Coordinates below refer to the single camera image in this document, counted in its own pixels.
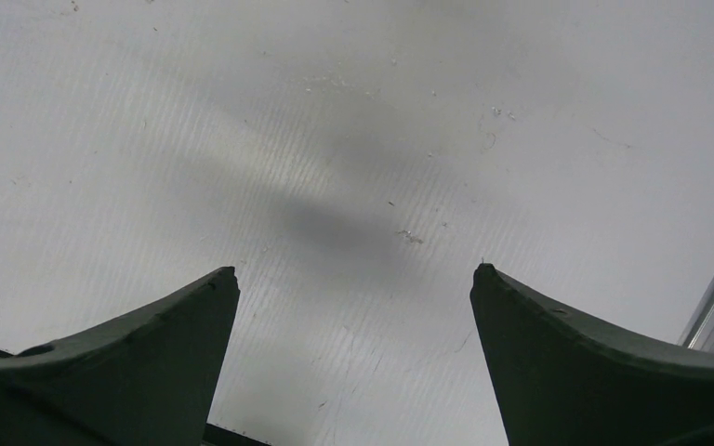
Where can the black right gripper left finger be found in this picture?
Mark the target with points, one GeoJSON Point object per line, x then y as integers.
{"type": "Point", "coordinates": [147, 377]}

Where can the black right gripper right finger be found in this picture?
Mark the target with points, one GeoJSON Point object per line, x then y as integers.
{"type": "Point", "coordinates": [564, 377]}

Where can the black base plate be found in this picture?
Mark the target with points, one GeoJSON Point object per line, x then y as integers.
{"type": "Point", "coordinates": [218, 436]}

